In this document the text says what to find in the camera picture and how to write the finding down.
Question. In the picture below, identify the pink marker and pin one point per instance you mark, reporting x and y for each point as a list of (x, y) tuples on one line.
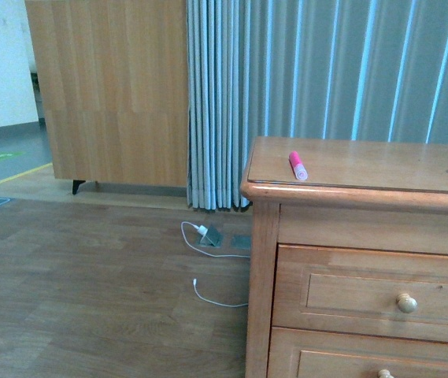
[(297, 166)]

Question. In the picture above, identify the wooden drawer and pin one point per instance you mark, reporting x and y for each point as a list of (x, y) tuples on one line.
[(298, 353), (364, 292)]

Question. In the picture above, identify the open floor socket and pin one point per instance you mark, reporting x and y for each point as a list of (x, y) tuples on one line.
[(209, 236)]

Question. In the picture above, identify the closed floor socket plate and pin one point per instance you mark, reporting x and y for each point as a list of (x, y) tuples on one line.
[(242, 242)]

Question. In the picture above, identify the large wooden cabinet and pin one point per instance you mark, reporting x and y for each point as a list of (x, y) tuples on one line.
[(114, 81)]

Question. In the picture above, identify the wooden nightstand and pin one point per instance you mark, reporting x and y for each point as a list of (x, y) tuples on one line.
[(359, 195)]

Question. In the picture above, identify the grey pleated curtain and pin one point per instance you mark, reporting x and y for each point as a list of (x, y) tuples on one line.
[(353, 70)]

